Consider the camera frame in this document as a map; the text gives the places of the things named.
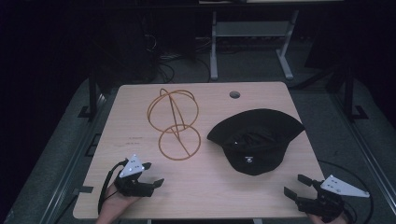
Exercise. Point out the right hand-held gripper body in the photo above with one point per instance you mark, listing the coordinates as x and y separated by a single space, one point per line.
327 202

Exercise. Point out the black hat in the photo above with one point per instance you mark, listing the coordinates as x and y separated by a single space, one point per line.
255 140

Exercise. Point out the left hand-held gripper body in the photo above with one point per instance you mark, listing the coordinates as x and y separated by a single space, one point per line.
132 186

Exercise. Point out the aluminium frame rail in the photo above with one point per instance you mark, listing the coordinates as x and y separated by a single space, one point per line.
367 152
67 169

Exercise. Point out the person's right hand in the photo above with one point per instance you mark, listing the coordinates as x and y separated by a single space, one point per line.
314 219

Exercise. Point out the grey metal stand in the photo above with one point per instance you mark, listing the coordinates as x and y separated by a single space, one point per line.
252 28

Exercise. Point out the person's left hand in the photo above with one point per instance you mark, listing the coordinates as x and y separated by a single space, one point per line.
113 202

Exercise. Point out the black metal stand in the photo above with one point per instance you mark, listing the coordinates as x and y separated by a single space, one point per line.
92 96
348 93

